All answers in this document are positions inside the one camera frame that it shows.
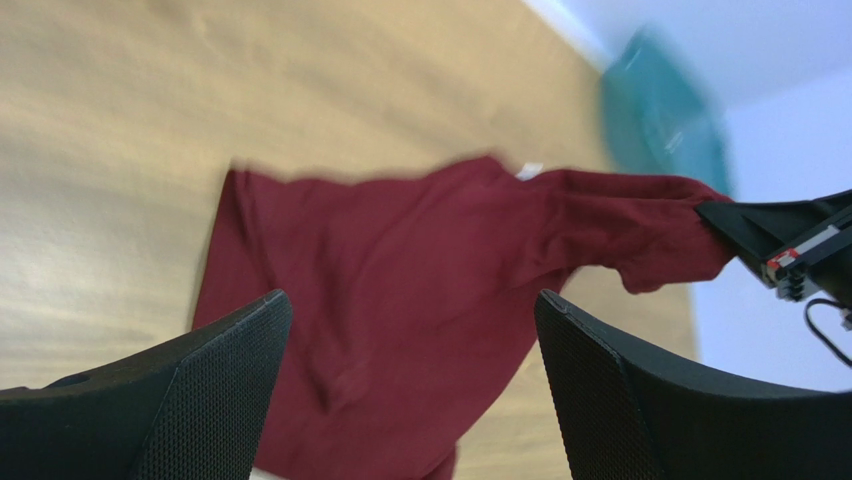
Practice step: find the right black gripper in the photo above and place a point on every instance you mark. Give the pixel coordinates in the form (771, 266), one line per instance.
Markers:
(803, 246)

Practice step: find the teal plastic bin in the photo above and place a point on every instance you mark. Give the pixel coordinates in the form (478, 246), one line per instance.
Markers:
(658, 119)

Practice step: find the maroon t shirt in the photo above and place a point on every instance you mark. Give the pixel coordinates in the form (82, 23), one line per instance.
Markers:
(413, 299)

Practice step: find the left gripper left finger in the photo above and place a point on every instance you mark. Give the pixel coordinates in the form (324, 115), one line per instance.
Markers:
(193, 407)

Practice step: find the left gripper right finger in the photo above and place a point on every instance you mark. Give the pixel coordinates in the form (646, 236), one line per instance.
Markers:
(628, 409)

